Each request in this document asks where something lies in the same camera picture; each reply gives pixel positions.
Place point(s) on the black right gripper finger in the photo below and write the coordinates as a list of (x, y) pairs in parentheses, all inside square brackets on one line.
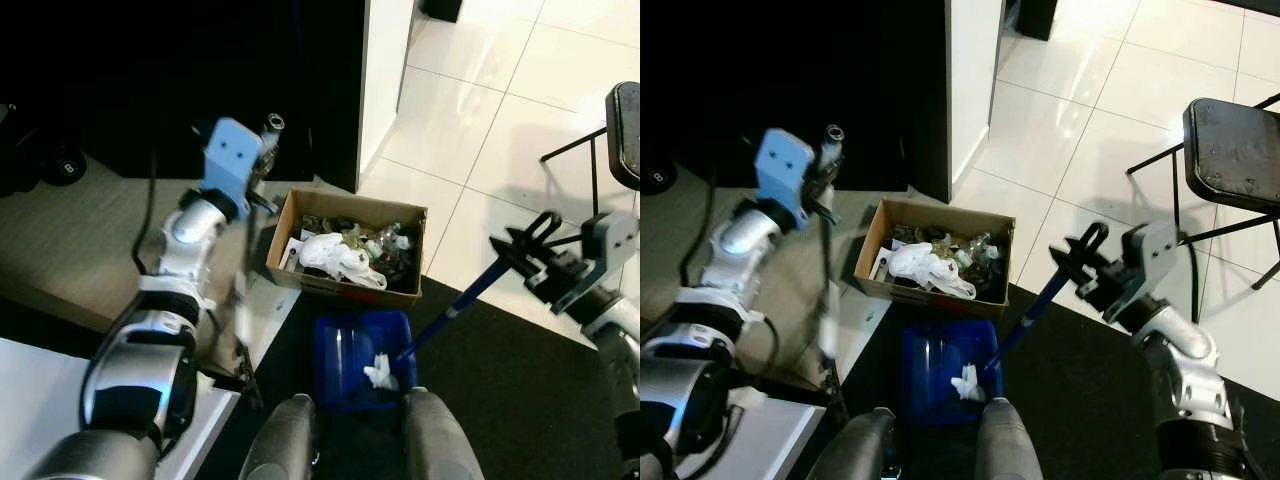
[(1065, 262), (552, 220), (508, 250), (1098, 232)]

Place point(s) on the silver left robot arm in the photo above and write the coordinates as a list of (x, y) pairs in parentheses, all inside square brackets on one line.
[(745, 240), (190, 230)]

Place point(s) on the black floor mat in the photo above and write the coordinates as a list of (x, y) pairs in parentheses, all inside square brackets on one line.
[(1090, 400), (520, 400)]

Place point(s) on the clear plastic bottle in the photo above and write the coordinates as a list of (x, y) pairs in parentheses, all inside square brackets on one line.
[(980, 250), (392, 242)]

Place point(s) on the open cardboard trash box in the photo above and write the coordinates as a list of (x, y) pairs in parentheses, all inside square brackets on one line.
[(350, 205), (935, 215)]

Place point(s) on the white plastic bag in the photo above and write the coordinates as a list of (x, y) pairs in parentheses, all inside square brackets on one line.
[(330, 255), (920, 265)]

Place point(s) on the black round disc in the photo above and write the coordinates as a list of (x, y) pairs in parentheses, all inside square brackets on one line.
[(655, 179), (62, 167)]

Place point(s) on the black metal chair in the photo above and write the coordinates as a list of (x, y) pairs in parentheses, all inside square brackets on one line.
[(1235, 150), (625, 130)]

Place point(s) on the small crumpled white tissue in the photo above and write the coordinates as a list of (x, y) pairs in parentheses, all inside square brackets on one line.
[(968, 385), (380, 375)]

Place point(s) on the grey right robot leg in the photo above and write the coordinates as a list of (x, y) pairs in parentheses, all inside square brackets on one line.
[(440, 440), (1012, 445)]

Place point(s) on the black square furniture foot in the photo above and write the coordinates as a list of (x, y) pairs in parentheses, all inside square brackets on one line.
[(1037, 15), (441, 8)]

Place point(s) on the white flat board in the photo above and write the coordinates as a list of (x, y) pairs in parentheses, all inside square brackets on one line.
[(40, 400), (780, 430)]

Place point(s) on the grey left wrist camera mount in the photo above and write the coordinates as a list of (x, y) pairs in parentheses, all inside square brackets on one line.
[(783, 170), (230, 155)]

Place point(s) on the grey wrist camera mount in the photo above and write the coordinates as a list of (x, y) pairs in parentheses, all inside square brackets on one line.
[(612, 238), (783, 170), (1150, 250), (230, 155)]

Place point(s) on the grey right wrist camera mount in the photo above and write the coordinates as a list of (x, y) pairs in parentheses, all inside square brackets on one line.
[(1150, 250), (612, 238)]

